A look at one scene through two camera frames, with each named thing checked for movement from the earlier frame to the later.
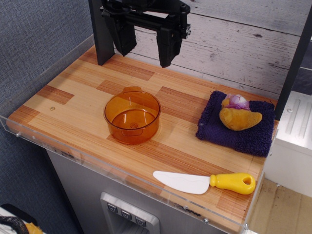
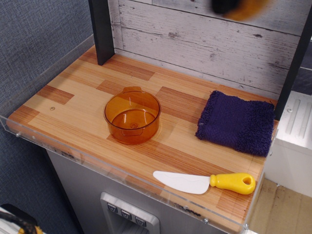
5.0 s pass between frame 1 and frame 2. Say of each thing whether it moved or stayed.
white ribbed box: stayed
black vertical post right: stayed
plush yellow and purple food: moved
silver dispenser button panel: stayed
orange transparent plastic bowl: stayed
